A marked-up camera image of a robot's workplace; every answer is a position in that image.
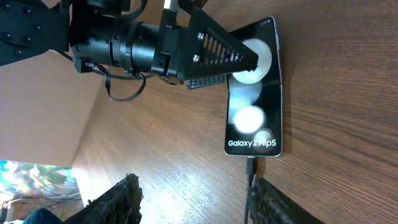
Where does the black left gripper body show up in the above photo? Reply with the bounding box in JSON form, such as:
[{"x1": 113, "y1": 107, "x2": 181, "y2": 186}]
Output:
[{"x1": 151, "y1": 0, "x2": 199, "y2": 85}]

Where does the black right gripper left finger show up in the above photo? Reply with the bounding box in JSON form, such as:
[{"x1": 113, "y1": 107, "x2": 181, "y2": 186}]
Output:
[{"x1": 63, "y1": 174, "x2": 143, "y2": 224}]

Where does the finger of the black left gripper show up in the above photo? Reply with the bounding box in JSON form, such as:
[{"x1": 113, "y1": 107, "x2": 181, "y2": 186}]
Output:
[
  {"x1": 183, "y1": 7, "x2": 259, "y2": 80},
  {"x1": 187, "y1": 75, "x2": 227, "y2": 90}
]

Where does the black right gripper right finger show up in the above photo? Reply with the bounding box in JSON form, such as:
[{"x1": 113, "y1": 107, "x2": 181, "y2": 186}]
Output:
[{"x1": 250, "y1": 177, "x2": 324, "y2": 224}]

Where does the black charger cable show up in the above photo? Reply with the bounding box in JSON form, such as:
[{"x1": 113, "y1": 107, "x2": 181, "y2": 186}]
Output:
[{"x1": 243, "y1": 156, "x2": 257, "y2": 224}]

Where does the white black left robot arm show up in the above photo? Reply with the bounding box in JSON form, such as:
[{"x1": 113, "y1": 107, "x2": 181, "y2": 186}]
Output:
[{"x1": 1, "y1": 0, "x2": 259, "y2": 85}]

